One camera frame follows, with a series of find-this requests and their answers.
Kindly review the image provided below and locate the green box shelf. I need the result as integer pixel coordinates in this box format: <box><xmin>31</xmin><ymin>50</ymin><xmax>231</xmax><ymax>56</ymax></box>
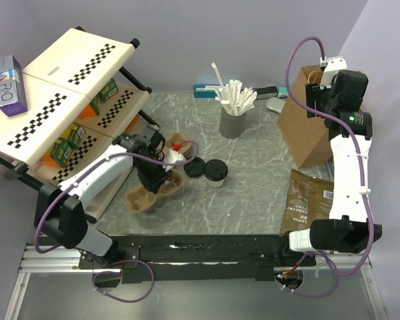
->
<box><xmin>49</xmin><ymin>124</ymin><xmax>86</xmax><ymax>167</ymax></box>
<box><xmin>99</xmin><ymin>78</ymin><xmax>119</xmax><ymax>103</ymax></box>

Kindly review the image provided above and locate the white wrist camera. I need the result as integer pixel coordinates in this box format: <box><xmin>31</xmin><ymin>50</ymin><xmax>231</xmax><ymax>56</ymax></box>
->
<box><xmin>162</xmin><ymin>147</ymin><xmax>185</xmax><ymax>172</ymax></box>
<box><xmin>319</xmin><ymin>56</ymin><xmax>347</xmax><ymax>89</ymax></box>

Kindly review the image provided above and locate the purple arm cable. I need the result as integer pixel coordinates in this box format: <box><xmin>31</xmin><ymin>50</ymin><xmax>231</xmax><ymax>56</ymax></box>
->
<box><xmin>33</xmin><ymin>139</ymin><xmax>201</xmax><ymax>303</ymax></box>
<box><xmin>276</xmin><ymin>35</ymin><xmax>376</xmax><ymax>297</ymax></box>

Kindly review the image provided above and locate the grey straw holder cup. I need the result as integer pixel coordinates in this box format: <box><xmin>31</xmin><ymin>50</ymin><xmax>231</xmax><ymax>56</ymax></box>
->
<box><xmin>219</xmin><ymin>107</ymin><xmax>247</xmax><ymax>139</ymax></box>

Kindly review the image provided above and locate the brown pulp cup carrier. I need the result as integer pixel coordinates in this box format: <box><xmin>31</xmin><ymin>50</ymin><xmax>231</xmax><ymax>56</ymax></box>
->
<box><xmin>163</xmin><ymin>132</ymin><xmax>193</xmax><ymax>158</ymax></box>

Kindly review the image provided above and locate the purple cardboard box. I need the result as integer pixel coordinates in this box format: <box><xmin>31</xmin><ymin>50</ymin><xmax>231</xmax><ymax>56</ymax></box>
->
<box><xmin>0</xmin><ymin>55</ymin><xmax>28</xmax><ymax>117</ymax></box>

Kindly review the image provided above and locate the black rectangular device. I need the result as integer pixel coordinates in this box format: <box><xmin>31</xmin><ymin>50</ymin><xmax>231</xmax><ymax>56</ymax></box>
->
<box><xmin>254</xmin><ymin>86</ymin><xmax>279</xmax><ymax>100</ymax></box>

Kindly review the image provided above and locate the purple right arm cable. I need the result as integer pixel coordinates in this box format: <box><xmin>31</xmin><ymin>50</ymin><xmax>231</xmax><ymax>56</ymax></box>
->
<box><xmin>276</xmin><ymin>35</ymin><xmax>376</xmax><ymax>297</ymax></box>

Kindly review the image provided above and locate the black mounting base rail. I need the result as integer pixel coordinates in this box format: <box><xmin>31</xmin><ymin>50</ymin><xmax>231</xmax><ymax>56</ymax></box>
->
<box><xmin>18</xmin><ymin>235</ymin><xmax>373</xmax><ymax>284</ymax></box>

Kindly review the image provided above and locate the white paper coffee cup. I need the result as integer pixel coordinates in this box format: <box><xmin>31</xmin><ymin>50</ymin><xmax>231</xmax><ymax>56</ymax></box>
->
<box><xmin>205</xmin><ymin>171</ymin><xmax>227</xmax><ymax>189</ymax></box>

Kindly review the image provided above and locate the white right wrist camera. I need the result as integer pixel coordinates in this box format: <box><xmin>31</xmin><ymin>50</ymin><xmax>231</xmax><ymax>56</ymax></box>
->
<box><xmin>319</xmin><ymin>56</ymin><xmax>347</xmax><ymax>89</ymax></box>

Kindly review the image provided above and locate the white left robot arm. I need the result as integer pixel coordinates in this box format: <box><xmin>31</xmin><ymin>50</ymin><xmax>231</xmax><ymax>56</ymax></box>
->
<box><xmin>34</xmin><ymin>128</ymin><xmax>180</xmax><ymax>268</ymax></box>

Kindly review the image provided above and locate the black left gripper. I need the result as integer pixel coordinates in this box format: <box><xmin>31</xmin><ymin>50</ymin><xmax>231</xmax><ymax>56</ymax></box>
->
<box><xmin>135</xmin><ymin>155</ymin><xmax>172</xmax><ymax>193</ymax></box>

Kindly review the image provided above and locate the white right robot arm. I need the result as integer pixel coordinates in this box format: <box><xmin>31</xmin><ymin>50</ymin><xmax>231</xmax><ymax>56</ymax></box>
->
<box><xmin>277</xmin><ymin>70</ymin><xmax>382</xmax><ymax>266</ymax></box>

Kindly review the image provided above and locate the beige checkered shelf rack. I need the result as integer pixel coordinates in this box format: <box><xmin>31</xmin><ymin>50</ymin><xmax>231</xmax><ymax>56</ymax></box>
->
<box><xmin>0</xmin><ymin>26</ymin><xmax>159</xmax><ymax>224</ymax></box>

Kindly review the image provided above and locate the black plastic cup lid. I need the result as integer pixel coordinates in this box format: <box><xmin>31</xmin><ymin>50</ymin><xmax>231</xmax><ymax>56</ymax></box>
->
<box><xmin>183</xmin><ymin>157</ymin><xmax>205</xmax><ymax>178</ymax></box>

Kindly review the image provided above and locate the brown paper bag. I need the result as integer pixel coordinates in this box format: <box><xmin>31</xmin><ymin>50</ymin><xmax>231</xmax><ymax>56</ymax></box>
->
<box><xmin>277</xmin><ymin>65</ymin><xmax>333</xmax><ymax>169</ymax></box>

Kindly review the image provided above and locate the green box lower shelf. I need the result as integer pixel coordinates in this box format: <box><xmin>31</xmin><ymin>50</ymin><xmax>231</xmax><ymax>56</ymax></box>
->
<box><xmin>49</xmin><ymin>124</ymin><xmax>86</xmax><ymax>167</ymax></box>

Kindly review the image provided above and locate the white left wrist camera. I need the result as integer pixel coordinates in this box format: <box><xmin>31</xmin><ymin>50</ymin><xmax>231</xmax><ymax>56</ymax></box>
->
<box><xmin>162</xmin><ymin>147</ymin><xmax>185</xmax><ymax>172</ymax></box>

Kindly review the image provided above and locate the teal flat box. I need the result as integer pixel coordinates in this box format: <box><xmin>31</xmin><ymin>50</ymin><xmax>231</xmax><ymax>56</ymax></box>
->
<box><xmin>193</xmin><ymin>84</ymin><xmax>220</xmax><ymax>99</ymax></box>

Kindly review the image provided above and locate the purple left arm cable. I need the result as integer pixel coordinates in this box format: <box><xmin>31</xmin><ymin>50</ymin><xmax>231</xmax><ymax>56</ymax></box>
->
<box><xmin>33</xmin><ymin>139</ymin><xmax>201</xmax><ymax>303</ymax></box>

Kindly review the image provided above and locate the white wrapped straws bundle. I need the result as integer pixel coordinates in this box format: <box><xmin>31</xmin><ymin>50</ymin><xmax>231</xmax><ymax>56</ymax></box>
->
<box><xmin>211</xmin><ymin>63</ymin><xmax>257</xmax><ymax>117</ymax></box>

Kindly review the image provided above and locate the green box upper shelf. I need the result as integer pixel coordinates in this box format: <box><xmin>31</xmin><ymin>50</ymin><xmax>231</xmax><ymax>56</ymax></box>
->
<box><xmin>99</xmin><ymin>78</ymin><xmax>119</xmax><ymax>103</ymax></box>

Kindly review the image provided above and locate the brown coffee bean pouch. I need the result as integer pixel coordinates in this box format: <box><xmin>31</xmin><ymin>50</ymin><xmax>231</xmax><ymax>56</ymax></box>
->
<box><xmin>279</xmin><ymin>169</ymin><xmax>334</xmax><ymax>236</ymax></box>

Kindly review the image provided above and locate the orange box on shelf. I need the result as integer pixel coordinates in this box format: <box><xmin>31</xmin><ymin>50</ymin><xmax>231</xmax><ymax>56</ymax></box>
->
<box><xmin>78</xmin><ymin>95</ymin><xmax>101</xmax><ymax>118</ymax></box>

